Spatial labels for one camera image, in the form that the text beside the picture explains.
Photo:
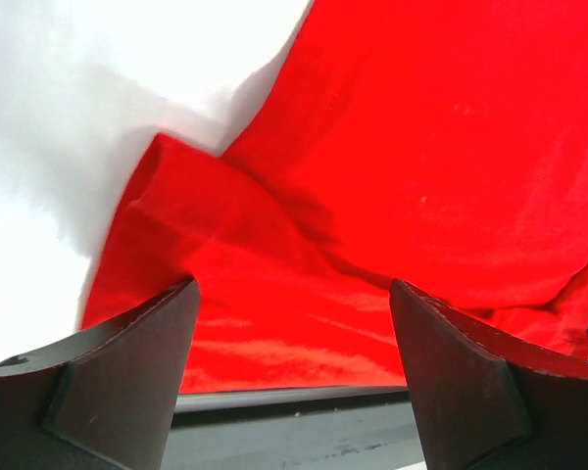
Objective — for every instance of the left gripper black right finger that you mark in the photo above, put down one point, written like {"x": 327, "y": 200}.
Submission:
{"x": 484, "y": 399}

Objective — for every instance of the red t shirt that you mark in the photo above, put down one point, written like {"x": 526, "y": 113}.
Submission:
{"x": 444, "y": 143}

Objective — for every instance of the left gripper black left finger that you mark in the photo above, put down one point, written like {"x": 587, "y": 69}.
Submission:
{"x": 102, "y": 398}

